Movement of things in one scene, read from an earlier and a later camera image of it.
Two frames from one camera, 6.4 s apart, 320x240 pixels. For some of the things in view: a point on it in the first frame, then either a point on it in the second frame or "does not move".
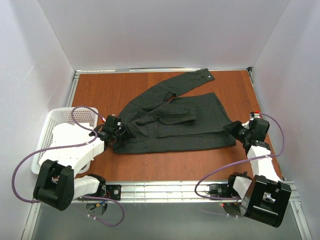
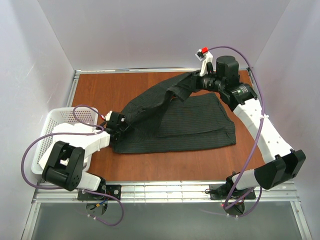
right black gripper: [240, 130] → [197, 81]
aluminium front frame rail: [170, 192] does not move
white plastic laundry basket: [73, 115] does not move
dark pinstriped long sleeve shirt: [161, 123] does not move
